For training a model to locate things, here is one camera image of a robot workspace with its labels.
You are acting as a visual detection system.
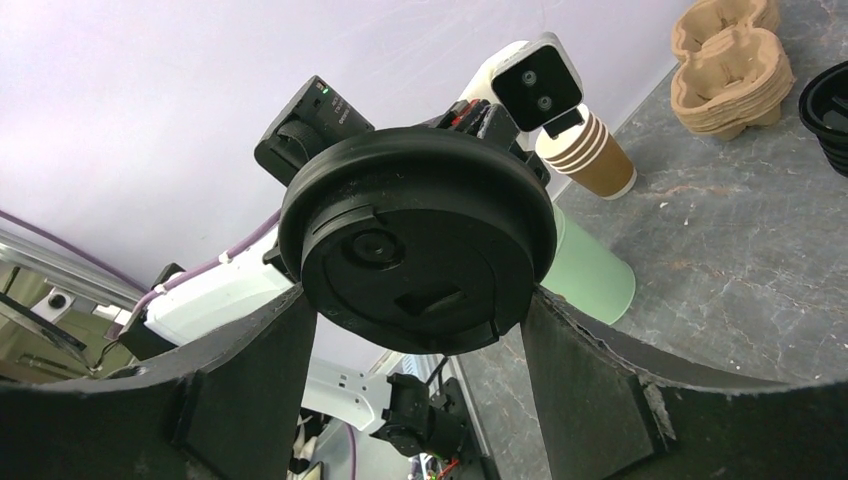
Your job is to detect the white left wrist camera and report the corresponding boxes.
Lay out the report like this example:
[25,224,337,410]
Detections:
[491,31,584,139]

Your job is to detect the stack of black lids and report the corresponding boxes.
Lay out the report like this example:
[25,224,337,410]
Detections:
[798,61,847,177]

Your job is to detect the black plastic cup lid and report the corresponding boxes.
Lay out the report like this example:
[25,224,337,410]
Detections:
[278,127,557,355]

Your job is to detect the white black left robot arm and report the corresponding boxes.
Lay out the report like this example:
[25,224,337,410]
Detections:
[118,219,475,459]

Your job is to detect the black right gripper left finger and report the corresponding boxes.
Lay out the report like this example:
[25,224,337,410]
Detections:
[1,286,317,479]

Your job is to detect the brown pulp cup carriers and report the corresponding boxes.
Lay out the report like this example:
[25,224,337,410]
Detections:
[670,1,795,141]

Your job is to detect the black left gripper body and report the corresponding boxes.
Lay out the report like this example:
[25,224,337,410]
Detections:
[423,99,551,187]

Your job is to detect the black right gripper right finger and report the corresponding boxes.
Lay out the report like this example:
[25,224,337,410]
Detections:
[521,288,847,479]

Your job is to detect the green cup holder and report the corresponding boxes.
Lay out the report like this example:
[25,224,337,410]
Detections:
[541,206,636,325]

